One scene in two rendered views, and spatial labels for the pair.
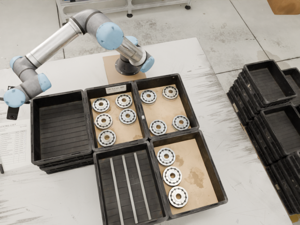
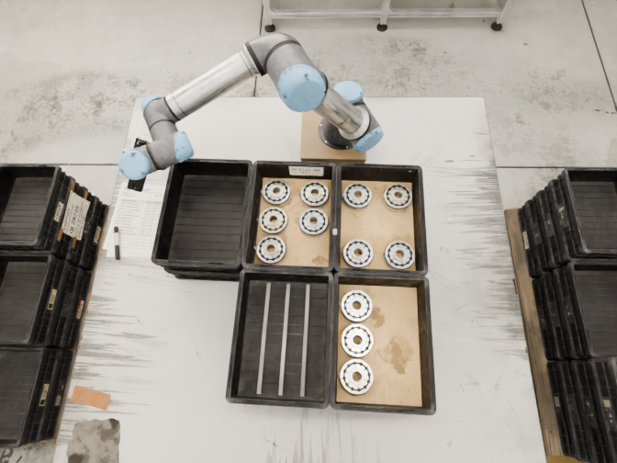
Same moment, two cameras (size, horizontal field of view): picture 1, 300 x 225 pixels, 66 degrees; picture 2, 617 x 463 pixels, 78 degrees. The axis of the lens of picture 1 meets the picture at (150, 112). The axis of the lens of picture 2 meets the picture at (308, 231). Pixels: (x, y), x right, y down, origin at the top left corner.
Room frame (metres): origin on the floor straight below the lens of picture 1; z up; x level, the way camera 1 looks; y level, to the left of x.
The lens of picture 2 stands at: (0.16, -0.10, 2.12)
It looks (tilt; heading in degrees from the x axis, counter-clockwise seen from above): 69 degrees down; 28
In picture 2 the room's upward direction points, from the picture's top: 5 degrees counter-clockwise
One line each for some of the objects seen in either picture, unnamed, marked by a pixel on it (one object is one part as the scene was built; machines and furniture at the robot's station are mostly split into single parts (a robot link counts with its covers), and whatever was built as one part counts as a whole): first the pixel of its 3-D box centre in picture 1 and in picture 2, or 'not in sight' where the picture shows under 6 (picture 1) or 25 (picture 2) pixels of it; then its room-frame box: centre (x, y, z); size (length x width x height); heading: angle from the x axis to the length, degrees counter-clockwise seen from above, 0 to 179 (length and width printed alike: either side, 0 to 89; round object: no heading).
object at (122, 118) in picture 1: (127, 116); (313, 221); (0.63, 0.13, 0.86); 0.10 x 0.10 x 0.01
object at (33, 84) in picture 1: (34, 83); (169, 145); (0.54, 0.52, 1.22); 0.11 x 0.11 x 0.08; 48
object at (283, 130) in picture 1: (277, 135); (589, 313); (0.90, -1.12, 0.31); 0.40 x 0.30 x 0.34; 22
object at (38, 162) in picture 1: (60, 124); (205, 210); (0.49, 0.48, 0.92); 0.40 x 0.30 x 0.02; 21
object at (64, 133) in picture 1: (62, 127); (208, 216); (0.49, 0.48, 0.87); 0.40 x 0.30 x 0.11; 21
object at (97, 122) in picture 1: (103, 121); (273, 220); (0.57, 0.26, 0.86); 0.10 x 0.10 x 0.01
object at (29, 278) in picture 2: not in sight; (34, 303); (-0.09, 1.29, 0.31); 0.40 x 0.30 x 0.34; 22
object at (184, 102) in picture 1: (164, 108); (377, 222); (0.71, -0.08, 0.87); 0.40 x 0.30 x 0.11; 21
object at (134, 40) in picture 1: (129, 48); (346, 103); (1.07, 0.19, 0.96); 0.13 x 0.12 x 0.14; 48
